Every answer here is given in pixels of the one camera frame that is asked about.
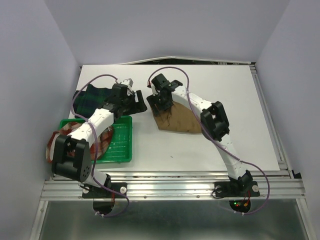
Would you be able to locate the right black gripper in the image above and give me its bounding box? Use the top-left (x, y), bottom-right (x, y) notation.
top-left (146, 90), bottom-right (174, 115)

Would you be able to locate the tan pleated skirt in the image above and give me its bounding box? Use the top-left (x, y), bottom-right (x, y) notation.
top-left (152, 102), bottom-right (202, 134)

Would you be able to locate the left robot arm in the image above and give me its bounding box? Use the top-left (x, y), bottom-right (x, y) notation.
top-left (51, 78), bottom-right (147, 197)

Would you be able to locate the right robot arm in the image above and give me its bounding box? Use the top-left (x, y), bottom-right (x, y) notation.
top-left (147, 73), bottom-right (260, 199)

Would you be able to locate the green plastic tray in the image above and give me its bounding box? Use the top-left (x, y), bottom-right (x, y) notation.
top-left (60, 116), bottom-right (133, 164)

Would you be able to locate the green plaid skirt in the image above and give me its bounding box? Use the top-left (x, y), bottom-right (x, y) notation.
top-left (72, 84), bottom-right (112, 119)

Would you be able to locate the red plaid skirt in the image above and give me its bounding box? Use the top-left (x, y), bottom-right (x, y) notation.
top-left (45, 121), bottom-right (114, 163)

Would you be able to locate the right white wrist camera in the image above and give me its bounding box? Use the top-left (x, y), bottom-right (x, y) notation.
top-left (147, 83), bottom-right (159, 96)

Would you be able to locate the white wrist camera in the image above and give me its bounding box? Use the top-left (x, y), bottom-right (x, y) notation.
top-left (147, 83), bottom-right (159, 96)
top-left (120, 78), bottom-right (134, 95)

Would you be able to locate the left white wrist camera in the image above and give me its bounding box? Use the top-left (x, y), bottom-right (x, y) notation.
top-left (120, 78), bottom-right (134, 95)

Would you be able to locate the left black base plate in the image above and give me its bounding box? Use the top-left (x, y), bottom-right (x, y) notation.
top-left (80, 182), bottom-right (127, 199)

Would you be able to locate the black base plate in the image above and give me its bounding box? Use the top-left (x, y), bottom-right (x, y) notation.
top-left (80, 182), bottom-right (127, 199)
top-left (214, 181), bottom-right (260, 198)

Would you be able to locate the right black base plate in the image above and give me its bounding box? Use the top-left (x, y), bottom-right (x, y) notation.
top-left (214, 181), bottom-right (260, 198)

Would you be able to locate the aluminium frame rail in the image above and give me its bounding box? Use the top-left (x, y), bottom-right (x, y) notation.
top-left (30, 64), bottom-right (317, 240)

